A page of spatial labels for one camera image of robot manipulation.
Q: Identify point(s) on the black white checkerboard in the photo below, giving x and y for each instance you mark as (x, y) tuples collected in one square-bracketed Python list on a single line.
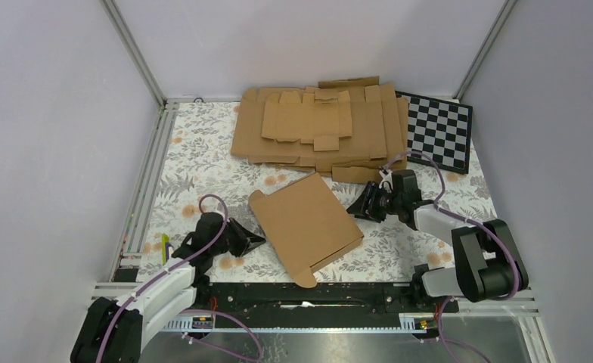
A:
[(441, 130)]

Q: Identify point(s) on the brown cardboard box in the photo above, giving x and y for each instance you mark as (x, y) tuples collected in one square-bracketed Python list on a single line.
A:
[(307, 225)]

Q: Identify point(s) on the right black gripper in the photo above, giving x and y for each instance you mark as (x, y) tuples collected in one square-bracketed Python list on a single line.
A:
[(361, 207)]

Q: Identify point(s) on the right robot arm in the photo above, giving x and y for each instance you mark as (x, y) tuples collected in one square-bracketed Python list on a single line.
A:
[(487, 264)]

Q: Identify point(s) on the floral table mat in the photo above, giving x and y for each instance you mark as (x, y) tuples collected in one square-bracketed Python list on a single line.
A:
[(199, 171)]

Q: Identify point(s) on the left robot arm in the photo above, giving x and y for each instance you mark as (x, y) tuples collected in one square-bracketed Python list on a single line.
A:
[(117, 330)]

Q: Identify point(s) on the yellow green small object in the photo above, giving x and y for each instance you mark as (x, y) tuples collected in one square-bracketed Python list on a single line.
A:
[(166, 248)]

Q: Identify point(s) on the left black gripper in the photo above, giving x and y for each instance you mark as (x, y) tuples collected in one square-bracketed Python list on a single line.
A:
[(246, 240)]

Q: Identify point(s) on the stack of flat cardboard blanks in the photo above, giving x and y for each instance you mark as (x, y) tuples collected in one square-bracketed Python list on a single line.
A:
[(346, 129)]

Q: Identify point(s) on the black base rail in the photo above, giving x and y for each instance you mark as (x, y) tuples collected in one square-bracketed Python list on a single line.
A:
[(346, 306)]

